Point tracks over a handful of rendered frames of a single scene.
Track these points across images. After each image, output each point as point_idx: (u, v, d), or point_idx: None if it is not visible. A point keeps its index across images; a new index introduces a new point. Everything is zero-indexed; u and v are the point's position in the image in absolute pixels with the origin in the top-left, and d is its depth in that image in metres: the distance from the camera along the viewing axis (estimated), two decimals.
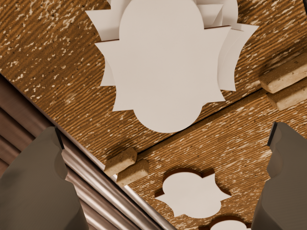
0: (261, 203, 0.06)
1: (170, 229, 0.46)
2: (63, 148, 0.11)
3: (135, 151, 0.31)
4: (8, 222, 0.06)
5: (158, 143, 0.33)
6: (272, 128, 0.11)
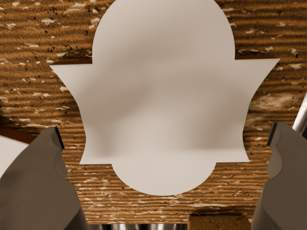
0: (261, 203, 0.06)
1: None
2: (63, 148, 0.11)
3: None
4: (8, 222, 0.06)
5: None
6: (272, 128, 0.11)
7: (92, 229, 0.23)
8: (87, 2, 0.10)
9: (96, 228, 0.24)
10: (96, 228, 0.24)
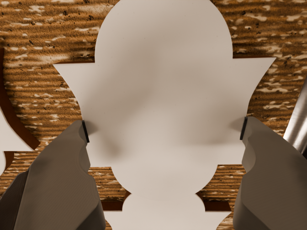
0: (240, 198, 0.06)
1: None
2: (88, 142, 0.12)
3: None
4: (34, 207, 0.06)
5: None
6: (242, 122, 0.12)
7: None
8: None
9: None
10: None
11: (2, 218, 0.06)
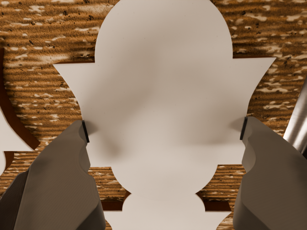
0: (240, 198, 0.06)
1: None
2: (88, 142, 0.12)
3: None
4: (34, 207, 0.06)
5: None
6: (242, 122, 0.12)
7: None
8: None
9: None
10: None
11: (2, 218, 0.06)
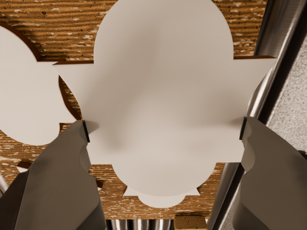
0: (240, 198, 0.06)
1: None
2: (88, 142, 0.12)
3: None
4: (35, 206, 0.06)
5: None
6: (242, 122, 0.12)
7: (120, 222, 0.40)
8: None
9: (122, 222, 0.41)
10: (122, 222, 0.40)
11: (2, 217, 0.06)
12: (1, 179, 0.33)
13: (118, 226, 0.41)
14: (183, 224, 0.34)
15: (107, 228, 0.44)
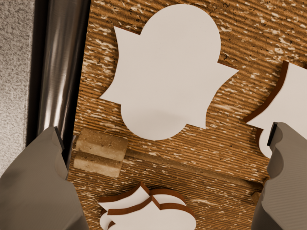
0: (261, 203, 0.06)
1: None
2: (63, 148, 0.11)
3: (254, 193, 0.28)
4: (8, 222, 0.06)
5: None
6: (272, 128, 0.11)
7: None
8: None
9: None
10: None
11: None
12: None
13: None
14: None
15: None
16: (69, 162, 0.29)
